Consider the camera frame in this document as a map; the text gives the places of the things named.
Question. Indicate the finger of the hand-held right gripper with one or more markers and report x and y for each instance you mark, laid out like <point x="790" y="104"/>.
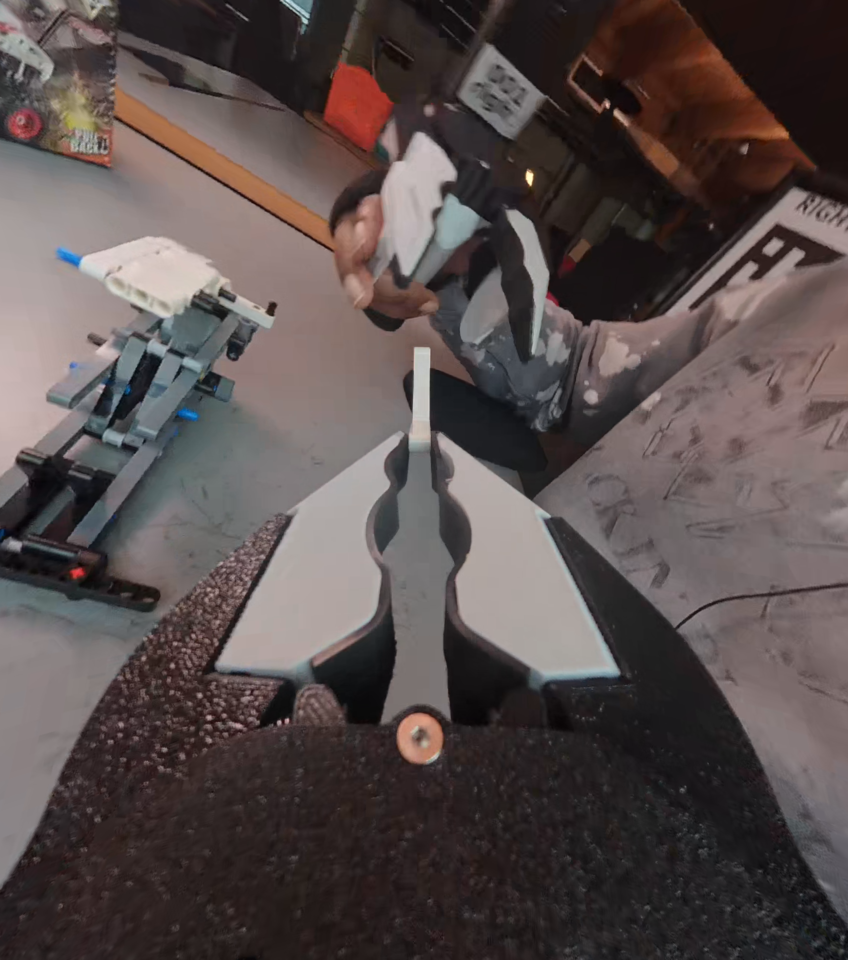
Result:
<point x="484" y="319"/>
<point x="533" y="285"/>

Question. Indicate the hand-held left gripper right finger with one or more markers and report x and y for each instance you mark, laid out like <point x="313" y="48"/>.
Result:
<point x="529" y="585"/>

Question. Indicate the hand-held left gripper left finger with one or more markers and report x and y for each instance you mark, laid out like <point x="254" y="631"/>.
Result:
<point x="311" y="585"/>

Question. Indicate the white bent brick beam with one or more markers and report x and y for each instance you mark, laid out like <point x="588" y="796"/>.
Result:
<point x="420" y="397"/>

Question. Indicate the toy brick truck model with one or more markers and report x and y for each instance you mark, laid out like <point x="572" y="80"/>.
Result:
<point x="161" y="277"/>

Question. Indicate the person's right forearm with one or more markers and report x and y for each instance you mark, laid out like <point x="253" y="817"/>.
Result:
<point x="581" y="375"/>

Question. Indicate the person's right hand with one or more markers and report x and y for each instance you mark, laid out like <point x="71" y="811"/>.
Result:
<point x="356" y="247"/>

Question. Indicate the black wrist rest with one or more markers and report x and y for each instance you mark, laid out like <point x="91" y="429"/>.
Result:
<point x="476" y="420"/>

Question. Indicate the red plastic container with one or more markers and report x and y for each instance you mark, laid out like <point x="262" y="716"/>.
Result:
<point x="356" y="105"/>

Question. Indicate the person's grey printed sweatshirt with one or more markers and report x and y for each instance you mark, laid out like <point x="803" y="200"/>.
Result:
<point x="769" y="525"/>

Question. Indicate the toy set cardboard box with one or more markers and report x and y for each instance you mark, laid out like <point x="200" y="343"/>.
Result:
<point x="26" y="75"/>

